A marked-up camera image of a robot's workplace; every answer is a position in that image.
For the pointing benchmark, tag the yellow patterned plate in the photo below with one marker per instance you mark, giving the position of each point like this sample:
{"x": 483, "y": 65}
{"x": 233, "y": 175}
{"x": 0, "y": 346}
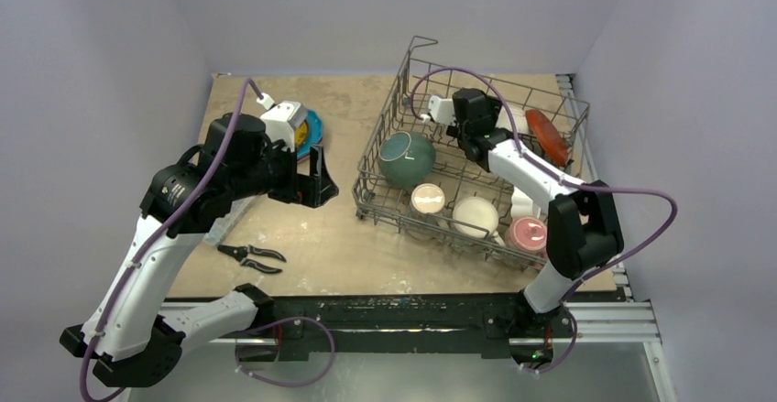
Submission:
{"x": 301, "y": 134}

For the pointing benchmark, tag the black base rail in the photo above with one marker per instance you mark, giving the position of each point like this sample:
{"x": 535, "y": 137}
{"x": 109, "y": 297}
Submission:
{"x": 481, "y": 324}

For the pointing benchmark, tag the clear plastic tray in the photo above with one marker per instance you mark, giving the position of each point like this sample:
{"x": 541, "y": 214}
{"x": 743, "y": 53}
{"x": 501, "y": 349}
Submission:
{"x": 223, "y": 226}

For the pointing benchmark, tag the orange red plate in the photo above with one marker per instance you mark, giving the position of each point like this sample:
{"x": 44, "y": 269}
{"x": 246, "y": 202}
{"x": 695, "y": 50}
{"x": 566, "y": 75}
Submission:
{"x": 548, "y": 136}

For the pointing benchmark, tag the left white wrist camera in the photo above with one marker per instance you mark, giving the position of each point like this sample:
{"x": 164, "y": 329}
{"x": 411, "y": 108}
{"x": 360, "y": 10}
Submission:
{"x": 282, "y": 120}

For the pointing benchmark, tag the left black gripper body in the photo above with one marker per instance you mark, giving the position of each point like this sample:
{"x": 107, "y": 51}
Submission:
{"x": 282, "y": 170}

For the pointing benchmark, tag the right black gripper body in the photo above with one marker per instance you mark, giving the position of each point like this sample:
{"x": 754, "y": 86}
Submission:
{"x": 472, "y": 146}

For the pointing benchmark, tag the cream dragon mug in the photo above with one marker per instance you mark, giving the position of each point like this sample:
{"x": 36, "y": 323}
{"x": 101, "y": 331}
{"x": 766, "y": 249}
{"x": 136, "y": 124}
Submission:
{"x": 427, "y": 202}

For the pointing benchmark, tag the cream divided plate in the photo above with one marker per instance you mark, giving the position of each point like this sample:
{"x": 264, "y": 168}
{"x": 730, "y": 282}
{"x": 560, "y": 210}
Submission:
{"x": 513, "y": 120}

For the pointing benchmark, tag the grey wire dish rack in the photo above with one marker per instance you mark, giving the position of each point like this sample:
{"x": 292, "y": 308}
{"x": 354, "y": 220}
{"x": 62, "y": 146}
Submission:
{"x": 415, "y": 82}

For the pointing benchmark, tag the black pruning shears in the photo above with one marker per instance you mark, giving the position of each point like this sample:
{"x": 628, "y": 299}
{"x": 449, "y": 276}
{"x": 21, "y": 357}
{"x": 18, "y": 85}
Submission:
{"x": 248, "y": 255}

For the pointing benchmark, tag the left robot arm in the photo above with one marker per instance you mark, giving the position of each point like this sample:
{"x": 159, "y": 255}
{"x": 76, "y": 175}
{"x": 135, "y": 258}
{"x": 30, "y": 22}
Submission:
{"x": 128, "y": 343}

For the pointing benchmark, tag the pink ghost mug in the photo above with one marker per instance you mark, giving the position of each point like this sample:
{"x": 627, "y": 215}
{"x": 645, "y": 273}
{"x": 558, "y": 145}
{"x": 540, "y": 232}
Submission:
{"x": 527, "y": 234}

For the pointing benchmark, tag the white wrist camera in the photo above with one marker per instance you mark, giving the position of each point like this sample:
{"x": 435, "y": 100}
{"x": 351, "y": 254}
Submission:
{"x": 282, "y": 120}
{"x": 440, "y": 111}

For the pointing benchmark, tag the green floral mug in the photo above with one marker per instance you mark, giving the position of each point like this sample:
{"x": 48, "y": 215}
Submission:
{"x": 478, "y": 218}

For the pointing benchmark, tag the white scalloped teal bowl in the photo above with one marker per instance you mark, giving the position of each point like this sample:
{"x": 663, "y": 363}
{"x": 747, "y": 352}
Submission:
{"x": 405, "y": 159}

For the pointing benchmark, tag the teal blue plate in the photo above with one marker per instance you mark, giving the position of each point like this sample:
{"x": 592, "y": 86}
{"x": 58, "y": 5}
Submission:
{"x": 315, "y": 135}

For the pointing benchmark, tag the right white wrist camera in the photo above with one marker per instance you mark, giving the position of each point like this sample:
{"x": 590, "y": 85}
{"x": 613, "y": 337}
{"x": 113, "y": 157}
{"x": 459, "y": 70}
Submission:
{"x": 440, "y": 111}

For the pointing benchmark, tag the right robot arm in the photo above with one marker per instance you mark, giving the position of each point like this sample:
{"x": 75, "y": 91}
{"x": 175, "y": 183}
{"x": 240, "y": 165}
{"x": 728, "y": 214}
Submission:
{"x": 582, "y": 220}

